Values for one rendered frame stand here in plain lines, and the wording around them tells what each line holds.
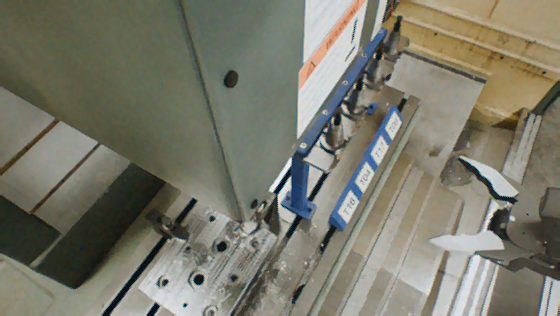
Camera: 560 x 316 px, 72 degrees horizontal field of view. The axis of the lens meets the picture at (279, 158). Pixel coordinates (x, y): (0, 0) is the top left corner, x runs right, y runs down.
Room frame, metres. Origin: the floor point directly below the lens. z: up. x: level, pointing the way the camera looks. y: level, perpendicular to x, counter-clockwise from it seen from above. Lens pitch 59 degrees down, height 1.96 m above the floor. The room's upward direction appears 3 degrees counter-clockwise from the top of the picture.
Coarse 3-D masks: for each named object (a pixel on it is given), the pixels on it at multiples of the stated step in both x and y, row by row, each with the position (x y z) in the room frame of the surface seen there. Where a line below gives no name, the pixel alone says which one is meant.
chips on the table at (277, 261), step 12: (288, 240) 0.37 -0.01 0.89; (276, 252) 0.34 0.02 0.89; (312, 252) 0.33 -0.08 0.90; (276, 264) 0.30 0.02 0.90; (312, 264) 0.30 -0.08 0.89; (264, 276) 0.27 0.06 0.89; (276, 288) 0.24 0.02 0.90; (252, 300) 0.21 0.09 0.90; (264, 300) 0.21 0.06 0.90; (276, 300) 0.21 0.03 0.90; (300, 300) 0.20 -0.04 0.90; (240, 312) 0.18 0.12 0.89; (252, 312) 0.18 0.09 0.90; (264, 312) 0.18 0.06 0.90; (288, 312) 0.18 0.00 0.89
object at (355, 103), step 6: (354, 84) 0.59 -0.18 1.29; (354, 90) 0.58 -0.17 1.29; (360, 90) 0.57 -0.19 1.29; (354, 96) 0.57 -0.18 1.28; (360, 96) 0.57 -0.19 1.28; (348, 102) 0.58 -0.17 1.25; (354, 102) 0.57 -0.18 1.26; (360, 102) 0.57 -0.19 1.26; (348, 108) 0.57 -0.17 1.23; (354, 108) 0.56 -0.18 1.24; (360, 108) 0.56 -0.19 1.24
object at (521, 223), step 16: (512, 208) 0.21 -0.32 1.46; (528, 208) 0.21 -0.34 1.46; (496, 224) 0.20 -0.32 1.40; (512, 224) 0.18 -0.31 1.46; (528, 224) 0.18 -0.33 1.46; (512, 240) 0.16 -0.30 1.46; (528, 240) 0.16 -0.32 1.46; (544, 240) 0.16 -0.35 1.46; (480, 256) 0.16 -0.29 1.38; (528, 256) 0.14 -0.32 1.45; (544, 256) 0.15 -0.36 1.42; (544, 272) 0.13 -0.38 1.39
